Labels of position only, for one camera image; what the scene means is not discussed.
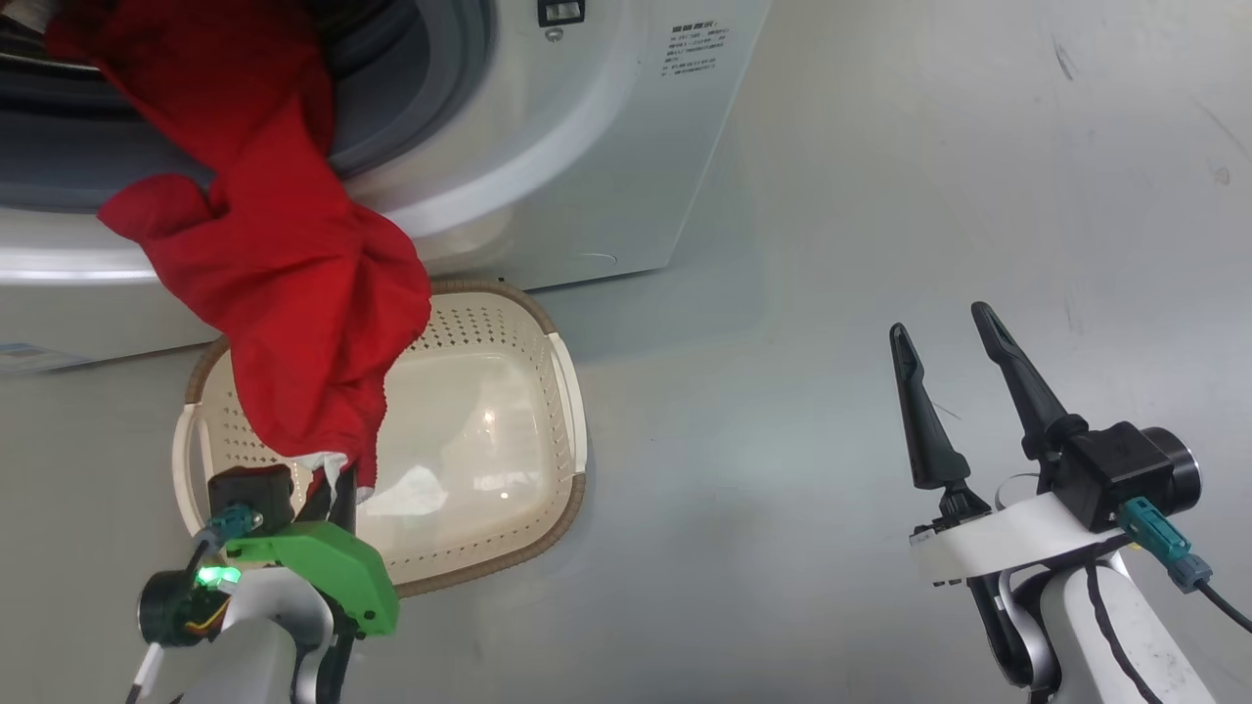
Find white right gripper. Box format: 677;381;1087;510
888;301;1128;589

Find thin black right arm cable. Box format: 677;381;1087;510
1080;561;1151;704

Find camera cable teal plug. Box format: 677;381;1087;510
1117;496;1252;633
191;503;264;568

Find right camera cable teal plug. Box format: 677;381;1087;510
1117;496;1252;633

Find grey rubber door seal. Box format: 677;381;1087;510
0;0;496;212

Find printed text notice label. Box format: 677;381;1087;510
662;21;722;78

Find red garment with white trim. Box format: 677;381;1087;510
43;0;434;506

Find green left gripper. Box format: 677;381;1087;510
223;467;401;638

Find white washing machine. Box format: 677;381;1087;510
0;0;774;377

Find blue energy label sticker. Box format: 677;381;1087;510
0;341;62;378

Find left camera cable teal plug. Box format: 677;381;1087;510
191;503;264;568

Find cream perforated laundry basket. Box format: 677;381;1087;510
172;278;589;598

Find black cylindrical left gripper motor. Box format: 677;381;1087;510
136;562;242;649

